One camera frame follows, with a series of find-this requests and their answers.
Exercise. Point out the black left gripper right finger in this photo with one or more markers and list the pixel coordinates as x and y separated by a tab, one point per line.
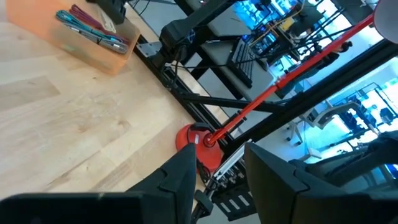
273	193

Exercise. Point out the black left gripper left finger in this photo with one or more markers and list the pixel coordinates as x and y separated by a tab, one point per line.
177	186

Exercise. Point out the orange translucent plastic bin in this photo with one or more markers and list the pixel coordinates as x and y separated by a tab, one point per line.
77	53

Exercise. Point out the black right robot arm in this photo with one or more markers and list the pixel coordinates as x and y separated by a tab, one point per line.
178	34

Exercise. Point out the red desk lamp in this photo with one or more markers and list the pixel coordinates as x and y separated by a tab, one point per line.
214	155

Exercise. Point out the white office chair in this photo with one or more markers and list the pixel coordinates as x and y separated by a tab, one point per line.
329	113

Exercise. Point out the grey desk with keyboard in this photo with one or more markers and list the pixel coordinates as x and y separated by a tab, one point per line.
264	84

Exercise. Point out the black keyboard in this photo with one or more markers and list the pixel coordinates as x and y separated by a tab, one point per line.
241	62

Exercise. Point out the black slotted bracket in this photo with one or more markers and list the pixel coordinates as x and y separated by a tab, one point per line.
236	202

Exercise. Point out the silver aluminium rail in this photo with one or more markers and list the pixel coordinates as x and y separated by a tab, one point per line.
228	168

